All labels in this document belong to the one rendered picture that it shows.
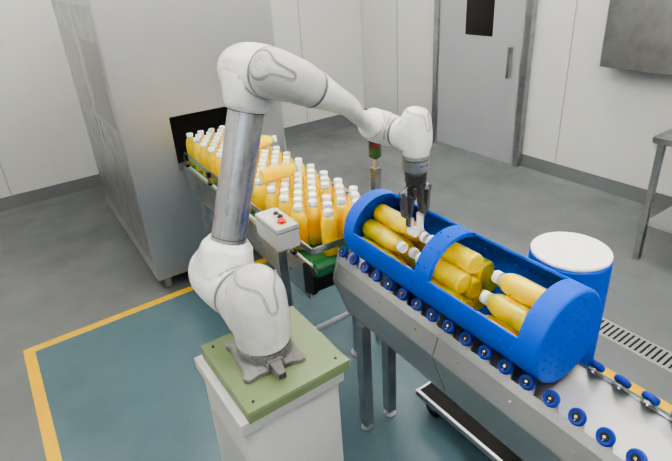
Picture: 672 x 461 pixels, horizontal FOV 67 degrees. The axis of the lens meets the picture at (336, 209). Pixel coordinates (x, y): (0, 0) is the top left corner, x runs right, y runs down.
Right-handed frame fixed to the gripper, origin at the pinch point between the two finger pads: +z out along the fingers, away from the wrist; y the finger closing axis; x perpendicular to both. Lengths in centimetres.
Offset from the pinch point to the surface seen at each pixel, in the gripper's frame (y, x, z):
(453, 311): -13.8, -33.0, 11.5
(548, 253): 41, -27, 15
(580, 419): -10, -74, 22
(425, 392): 20, 14, 104
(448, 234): -2.4, -18.5, -4.7
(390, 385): 6, 23, 97
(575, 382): 4, -64, 26
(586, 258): 48, -37, 15
